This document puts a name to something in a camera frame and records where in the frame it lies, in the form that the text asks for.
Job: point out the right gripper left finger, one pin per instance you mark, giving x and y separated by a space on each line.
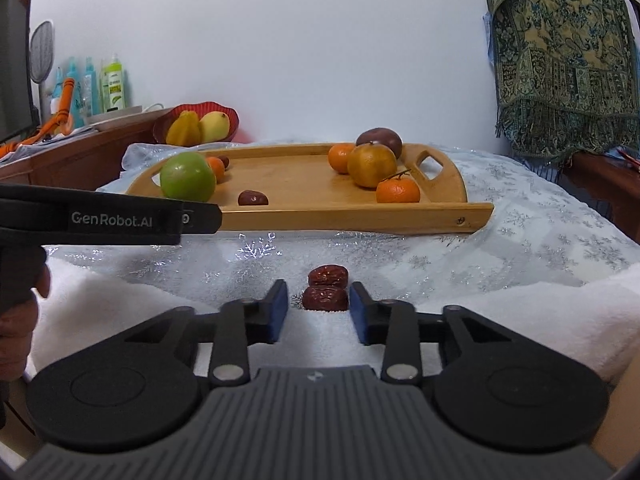
238 325

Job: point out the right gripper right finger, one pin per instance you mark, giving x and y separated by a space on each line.
394 324

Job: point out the mandarin with stem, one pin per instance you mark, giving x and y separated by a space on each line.
399 188

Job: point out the green apple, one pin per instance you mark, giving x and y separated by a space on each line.
187 176

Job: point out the small mandarin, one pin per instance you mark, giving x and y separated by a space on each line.
217 166

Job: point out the brownish large orange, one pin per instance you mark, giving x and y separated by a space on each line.
370 163

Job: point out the mandarin orange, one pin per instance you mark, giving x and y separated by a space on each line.
338 156

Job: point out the dark purple plum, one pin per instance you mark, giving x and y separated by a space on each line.
385 136

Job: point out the person's left hand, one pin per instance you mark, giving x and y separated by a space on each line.
17 326

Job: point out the wooden sideboard cabinet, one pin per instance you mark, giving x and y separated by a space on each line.
87 162

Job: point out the television screen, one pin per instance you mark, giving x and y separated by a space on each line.
16 86

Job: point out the blue spray bottle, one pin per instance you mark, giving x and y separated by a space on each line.
90 89
76 106

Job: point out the white plastic tray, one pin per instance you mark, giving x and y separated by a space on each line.
113 114

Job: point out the wooden serving tray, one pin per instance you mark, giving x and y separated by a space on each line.
306 194

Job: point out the red fruit bowl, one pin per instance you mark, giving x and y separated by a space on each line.
162 125

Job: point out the green spray bottle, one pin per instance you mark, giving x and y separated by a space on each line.
115 85

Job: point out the yellow starfruit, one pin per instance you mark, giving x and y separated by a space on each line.
185 130

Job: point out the yellow mango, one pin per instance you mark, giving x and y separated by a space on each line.
214 127

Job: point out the dark wooden side table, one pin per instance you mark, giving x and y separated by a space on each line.
610 185

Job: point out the red packet on side table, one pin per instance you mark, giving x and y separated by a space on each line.
629 155

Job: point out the green patterned shawl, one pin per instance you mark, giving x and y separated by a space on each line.
566 76

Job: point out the orange handled tool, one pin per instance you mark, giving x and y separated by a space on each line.
61 120

